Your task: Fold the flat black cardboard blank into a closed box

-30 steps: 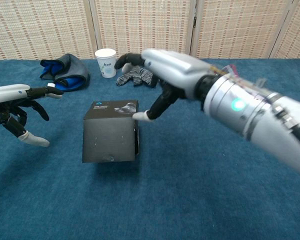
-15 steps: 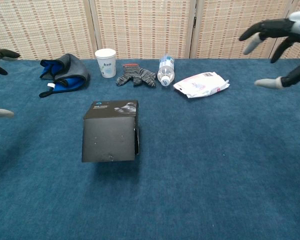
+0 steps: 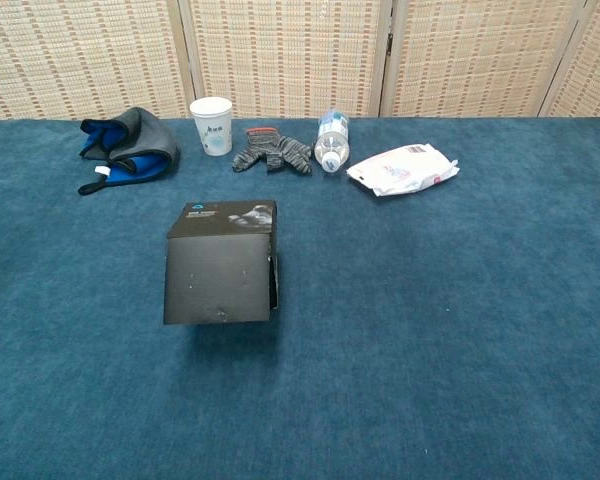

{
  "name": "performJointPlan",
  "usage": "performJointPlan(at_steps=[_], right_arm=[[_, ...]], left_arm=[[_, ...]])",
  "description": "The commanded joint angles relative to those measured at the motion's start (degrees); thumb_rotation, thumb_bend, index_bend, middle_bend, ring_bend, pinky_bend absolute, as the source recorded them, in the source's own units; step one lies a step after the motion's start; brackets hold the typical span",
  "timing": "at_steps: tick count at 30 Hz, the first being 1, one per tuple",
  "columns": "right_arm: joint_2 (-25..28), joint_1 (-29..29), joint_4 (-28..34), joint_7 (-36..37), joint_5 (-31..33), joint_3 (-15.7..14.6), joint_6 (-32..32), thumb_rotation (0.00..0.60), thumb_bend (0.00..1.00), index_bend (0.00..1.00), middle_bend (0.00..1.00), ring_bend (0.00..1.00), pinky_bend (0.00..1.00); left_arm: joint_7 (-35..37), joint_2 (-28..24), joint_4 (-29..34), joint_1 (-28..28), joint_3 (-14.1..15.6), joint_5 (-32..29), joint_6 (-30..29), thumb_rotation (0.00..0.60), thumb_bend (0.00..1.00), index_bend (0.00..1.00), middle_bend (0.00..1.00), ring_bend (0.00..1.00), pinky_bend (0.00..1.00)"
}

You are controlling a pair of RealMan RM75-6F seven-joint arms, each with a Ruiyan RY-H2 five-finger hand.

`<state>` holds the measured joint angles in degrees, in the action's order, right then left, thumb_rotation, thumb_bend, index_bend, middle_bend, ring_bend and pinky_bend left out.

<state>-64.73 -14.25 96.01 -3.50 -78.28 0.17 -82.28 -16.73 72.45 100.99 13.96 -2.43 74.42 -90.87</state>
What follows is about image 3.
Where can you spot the black foldable cardboard box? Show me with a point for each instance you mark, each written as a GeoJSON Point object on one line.
{"type": "Point", "coordinates": [220, 270]}

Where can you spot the striped knit glove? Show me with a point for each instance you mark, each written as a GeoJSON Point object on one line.
{"type": "Point", "coordinates": [280, 150]}

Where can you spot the beige woven screen panel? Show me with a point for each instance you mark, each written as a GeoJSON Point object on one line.
{"type": "Point", "coordinates": [595, 65]}
{"type": "Point", "coordinates": [80, 55]}
{"type": "Point", "coordinates": [285, 55]}
{"type": "Point", "coordinates": [480, 55]}

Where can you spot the white plastic package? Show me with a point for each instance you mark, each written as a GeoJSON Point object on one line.
{"type": "Point", "coordinates": [402, 167]}

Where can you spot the grey and blue cloth bag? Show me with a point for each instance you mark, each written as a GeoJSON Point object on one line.
{"type": "Point", "coordinates": [150, 135]}

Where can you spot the clear plastic water bottle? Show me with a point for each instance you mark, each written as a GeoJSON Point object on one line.
{"type": "Point", "coordinates": [332, 135]}

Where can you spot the blue carpeted table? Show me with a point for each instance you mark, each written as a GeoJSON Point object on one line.
{"type": "Point", "coordinates": [430, 350]}

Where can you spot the white paper cup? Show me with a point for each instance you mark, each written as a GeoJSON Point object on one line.
{"type": "Point", "coordinates": [212, 130]}

